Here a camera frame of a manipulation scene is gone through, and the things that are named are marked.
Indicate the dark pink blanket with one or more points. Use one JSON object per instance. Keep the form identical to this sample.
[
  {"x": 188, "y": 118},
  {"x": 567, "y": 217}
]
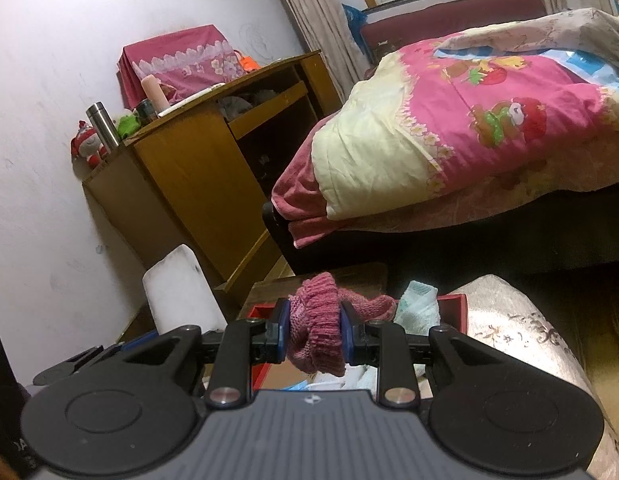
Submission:
[{"x": 304, "y": 195}]

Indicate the pink floral cloth cover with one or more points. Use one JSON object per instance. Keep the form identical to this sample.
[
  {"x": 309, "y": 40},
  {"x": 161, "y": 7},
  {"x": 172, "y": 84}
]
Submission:
[{"x": 184, "y": 55}]

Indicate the white flat device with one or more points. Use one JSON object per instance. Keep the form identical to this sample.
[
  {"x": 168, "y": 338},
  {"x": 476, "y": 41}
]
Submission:
[{"x": 189, "y": 101}]

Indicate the red white doll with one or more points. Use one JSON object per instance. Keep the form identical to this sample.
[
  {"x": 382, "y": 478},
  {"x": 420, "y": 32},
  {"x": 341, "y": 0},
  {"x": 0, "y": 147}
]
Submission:
[{"x": 88, "y": 145}]

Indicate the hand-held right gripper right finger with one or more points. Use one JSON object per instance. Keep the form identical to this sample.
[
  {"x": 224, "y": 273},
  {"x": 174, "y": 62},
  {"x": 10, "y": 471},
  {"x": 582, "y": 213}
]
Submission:
[{"x": 346, "y": 335}]

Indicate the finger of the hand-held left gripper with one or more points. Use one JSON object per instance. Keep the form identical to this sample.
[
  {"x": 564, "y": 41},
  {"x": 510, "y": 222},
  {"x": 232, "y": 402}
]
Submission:
[{"x": 139, "y": 339}]

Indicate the red cardboard box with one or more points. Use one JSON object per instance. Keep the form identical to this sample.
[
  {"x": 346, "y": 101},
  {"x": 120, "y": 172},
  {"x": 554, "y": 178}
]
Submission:
[{"x": 452, "y": 310}]

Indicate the maroon sofa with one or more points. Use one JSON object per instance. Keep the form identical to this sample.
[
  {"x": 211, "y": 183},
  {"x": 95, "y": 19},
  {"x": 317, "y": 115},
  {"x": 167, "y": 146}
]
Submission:
[{"x": 439, "y": 17}]

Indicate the pink knit sock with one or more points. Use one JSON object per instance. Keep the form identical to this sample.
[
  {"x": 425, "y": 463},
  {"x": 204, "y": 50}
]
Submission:
[{"x": 317, "y": 325}]

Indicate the pink cartoon print quilt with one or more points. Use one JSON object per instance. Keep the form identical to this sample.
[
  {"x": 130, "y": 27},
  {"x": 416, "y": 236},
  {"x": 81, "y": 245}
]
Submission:
[{"x": 464, "y": 125}]

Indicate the white pale green sock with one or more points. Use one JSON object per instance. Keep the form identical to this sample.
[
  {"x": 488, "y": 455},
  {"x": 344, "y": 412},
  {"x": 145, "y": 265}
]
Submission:
[{"x": 417, "y": 305}]

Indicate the grey clothing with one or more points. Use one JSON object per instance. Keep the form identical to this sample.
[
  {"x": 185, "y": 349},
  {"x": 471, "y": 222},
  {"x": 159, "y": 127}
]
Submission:
[{"x": 239, "y": 102}]

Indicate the blue plastic bag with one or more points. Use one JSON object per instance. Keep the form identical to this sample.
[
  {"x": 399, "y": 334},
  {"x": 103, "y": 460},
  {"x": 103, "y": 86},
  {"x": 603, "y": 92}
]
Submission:
[{"x": 353, "y": 19}]

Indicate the dark wooden bed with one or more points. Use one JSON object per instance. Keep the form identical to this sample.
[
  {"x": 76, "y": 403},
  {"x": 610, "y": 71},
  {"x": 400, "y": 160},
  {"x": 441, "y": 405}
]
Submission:
[{"x": 439, "y": 245}]

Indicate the dark jar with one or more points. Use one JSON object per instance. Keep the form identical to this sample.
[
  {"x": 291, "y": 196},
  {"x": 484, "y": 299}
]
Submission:
[{"x": 145, "y": 112}]

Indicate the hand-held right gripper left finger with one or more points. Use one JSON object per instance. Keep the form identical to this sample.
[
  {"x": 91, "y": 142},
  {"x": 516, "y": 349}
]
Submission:
[{"x": 283, "y": 332}]

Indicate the wooden desk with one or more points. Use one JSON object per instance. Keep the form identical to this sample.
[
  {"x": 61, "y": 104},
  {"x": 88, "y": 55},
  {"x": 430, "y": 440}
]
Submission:
[{"x": 189, "y": 185}]

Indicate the green plush toy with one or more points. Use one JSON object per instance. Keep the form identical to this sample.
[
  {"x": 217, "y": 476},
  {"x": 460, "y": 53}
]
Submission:
[{"x": 128, "y": 125}]

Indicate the pink bottle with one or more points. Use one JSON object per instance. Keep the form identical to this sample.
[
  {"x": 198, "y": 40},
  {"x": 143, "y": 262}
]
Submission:
[{"x": 154, "y": 92}]

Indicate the white plastic container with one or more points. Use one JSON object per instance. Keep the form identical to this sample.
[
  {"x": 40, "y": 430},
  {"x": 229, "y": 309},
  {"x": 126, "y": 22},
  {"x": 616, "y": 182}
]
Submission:
[{"x": 182, "y": 290}]

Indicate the steel thermos flask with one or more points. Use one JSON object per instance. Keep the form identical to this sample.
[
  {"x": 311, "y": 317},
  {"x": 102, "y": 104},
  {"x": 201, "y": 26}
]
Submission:
[{"x": 103, "y": 126}]

